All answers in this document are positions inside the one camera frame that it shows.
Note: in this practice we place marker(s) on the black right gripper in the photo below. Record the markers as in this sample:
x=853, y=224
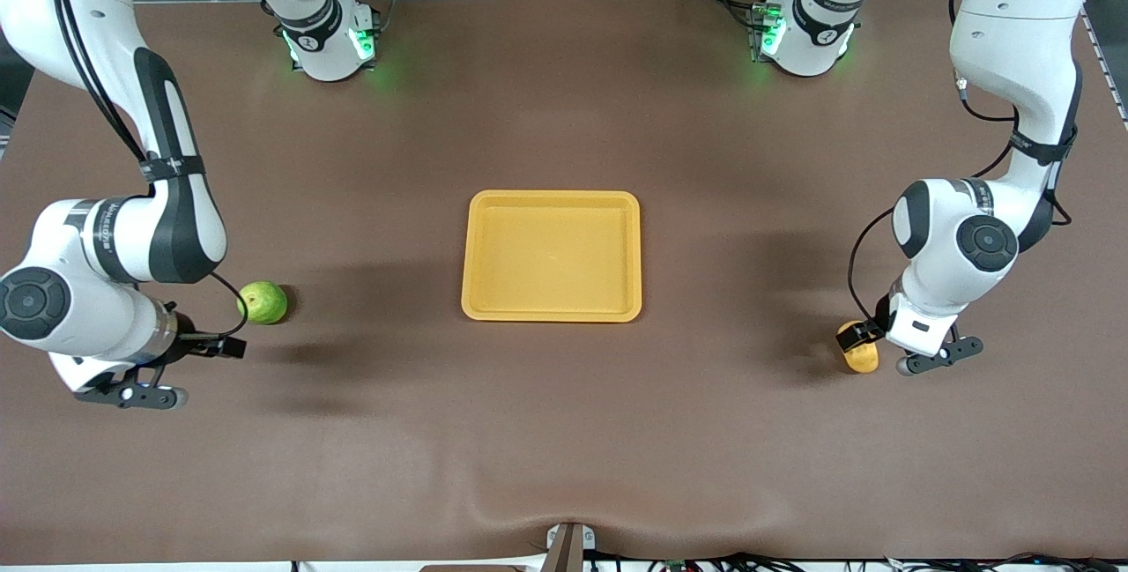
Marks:
x=188, y=336

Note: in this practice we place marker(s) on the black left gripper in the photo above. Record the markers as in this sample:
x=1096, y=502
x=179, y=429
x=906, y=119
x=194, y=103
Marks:
x=857, y=336

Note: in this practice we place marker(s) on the yellow potato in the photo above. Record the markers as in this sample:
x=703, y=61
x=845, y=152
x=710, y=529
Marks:
x=862, y=362

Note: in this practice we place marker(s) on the green apple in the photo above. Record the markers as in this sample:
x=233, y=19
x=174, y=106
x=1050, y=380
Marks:
x=264, y=303

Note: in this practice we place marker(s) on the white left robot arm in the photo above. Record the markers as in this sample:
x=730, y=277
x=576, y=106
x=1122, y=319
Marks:
x=1013, y=26

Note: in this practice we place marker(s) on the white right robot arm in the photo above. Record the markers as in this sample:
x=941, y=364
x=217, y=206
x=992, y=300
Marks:
x=62, y=26

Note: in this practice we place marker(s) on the yellow plastic tray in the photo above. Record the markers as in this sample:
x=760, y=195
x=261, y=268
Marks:
x=551, y=255

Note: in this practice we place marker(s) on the brown table mat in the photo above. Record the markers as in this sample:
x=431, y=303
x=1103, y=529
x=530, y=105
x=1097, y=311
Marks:
x=564, y=431

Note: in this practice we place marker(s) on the grey base connector bracket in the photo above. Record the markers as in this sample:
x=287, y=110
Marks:
x=759, y=30

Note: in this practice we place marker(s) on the metal stand bracket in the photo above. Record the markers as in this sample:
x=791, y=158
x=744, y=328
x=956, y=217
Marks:
x=571, y=546

